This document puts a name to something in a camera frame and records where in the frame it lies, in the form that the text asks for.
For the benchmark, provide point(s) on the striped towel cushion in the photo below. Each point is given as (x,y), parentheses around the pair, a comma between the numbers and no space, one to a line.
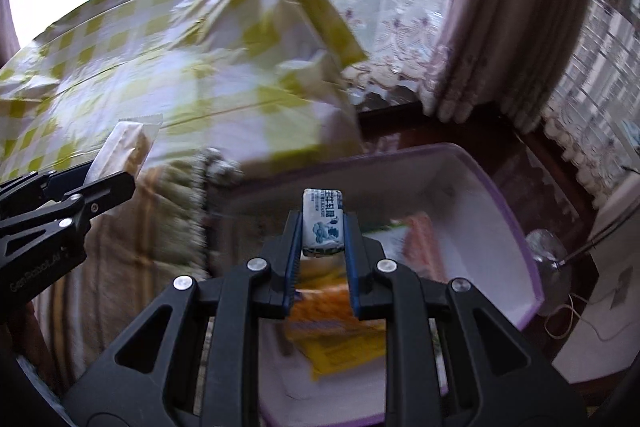
(125,257)

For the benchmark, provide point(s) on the silver stand with round base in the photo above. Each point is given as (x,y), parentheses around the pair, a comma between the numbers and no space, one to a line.
(547,272)

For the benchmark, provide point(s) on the green white snack packet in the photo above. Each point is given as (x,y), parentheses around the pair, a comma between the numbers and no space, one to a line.
(397,237)

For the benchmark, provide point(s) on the grey wall socket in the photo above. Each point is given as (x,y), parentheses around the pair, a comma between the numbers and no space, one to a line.
(622,287)

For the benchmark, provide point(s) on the clear cream cracker packet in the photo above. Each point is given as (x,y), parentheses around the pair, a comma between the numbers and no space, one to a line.
(122,147)

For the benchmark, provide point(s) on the beige patterned heavy curtain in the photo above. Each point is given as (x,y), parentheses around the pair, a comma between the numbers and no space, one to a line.
(500,32)

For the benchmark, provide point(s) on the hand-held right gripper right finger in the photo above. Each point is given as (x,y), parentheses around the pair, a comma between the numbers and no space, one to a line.
(352,277)

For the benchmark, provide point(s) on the yellow checked tablecloth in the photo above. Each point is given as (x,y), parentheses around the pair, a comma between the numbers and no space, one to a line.
(200,57)

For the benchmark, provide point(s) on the purple rimmed white box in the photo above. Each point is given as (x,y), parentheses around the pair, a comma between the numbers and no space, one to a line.
(450,187)

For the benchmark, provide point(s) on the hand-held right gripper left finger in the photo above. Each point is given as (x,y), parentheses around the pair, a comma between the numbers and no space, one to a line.
(294,277)

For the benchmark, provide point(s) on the small white blue candy pack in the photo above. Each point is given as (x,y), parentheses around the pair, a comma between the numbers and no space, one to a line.
(322,222)

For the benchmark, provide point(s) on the yellow snack packet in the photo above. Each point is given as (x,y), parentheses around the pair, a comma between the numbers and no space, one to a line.
(345,352)
(320,307)

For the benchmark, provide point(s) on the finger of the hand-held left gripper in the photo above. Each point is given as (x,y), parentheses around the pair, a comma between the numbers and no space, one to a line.
(105,194)
(35,189)

